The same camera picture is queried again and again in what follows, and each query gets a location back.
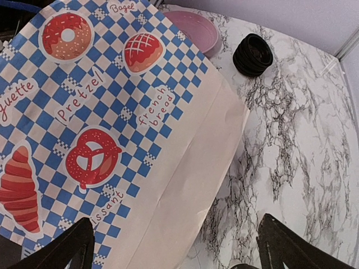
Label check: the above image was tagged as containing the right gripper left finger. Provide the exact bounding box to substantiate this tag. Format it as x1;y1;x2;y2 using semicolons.
1;217;95;268

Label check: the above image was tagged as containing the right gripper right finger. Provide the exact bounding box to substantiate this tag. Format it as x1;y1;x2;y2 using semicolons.
256;214;351;268

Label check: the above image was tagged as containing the blue checkered paper bag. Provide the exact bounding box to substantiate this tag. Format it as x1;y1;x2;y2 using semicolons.
1;1;249;268

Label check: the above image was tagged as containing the stack of black cup lids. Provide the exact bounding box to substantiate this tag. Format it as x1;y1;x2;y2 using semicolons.
232;33;274;78

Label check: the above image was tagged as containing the pink plastic plate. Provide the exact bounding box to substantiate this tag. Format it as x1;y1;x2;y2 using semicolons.
164;11;222;58

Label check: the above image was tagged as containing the left aluminium frame post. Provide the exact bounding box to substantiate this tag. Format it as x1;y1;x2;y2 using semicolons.
335;28;359;61

